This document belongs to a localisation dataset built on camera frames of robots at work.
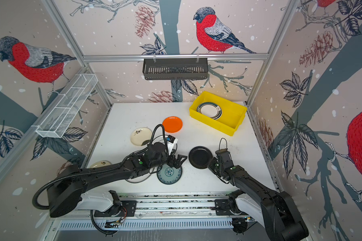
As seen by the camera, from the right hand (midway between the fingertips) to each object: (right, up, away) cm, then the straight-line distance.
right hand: (207, 161), depth 88 cm
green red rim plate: (+7, +33, +27) cm, 43 cm away
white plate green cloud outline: (-31, +12, +12) cm, 35 cm away
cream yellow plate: (-64, -1, 0) cm, 64 cm away
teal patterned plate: (-22, -7, -3) cm, 24 cm away
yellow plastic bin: (+21, +26, +19) cm, 39 cm away
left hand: (-14, +8, -10) cm, 19 cm away
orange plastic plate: (-23, +21, +19) cm, 37 cm away
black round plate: (-4, +3, +1) cm, 5 cm away
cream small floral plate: (-44, +14, +13) cm, 48 cm away
